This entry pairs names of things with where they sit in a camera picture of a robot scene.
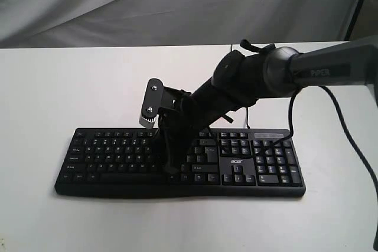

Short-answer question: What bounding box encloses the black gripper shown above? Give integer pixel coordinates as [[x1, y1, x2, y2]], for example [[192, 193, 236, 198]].
[[156, 95, 234, 176]]

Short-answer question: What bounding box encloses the black acer keyboard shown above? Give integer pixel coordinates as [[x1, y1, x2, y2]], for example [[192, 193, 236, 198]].
[[54, 128, 305, 199]]

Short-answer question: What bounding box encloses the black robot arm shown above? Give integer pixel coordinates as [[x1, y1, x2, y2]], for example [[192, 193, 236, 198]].
[[159, 36, 377, 174]]

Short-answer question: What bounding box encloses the grey backdrop cloth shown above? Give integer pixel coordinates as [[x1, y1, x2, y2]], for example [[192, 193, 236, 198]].
[[1, 0, 362, 48]]

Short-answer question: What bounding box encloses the wrist camera with black bracket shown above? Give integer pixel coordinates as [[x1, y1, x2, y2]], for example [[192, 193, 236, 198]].
[[139, 78, 191, 129]]

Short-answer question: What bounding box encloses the black keyboard cable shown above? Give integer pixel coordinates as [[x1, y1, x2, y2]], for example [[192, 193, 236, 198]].
[[229, 44, 252, 130]]

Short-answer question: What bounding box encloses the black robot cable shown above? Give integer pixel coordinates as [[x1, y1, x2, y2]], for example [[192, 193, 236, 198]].
[[206, 38, 378, 252]]

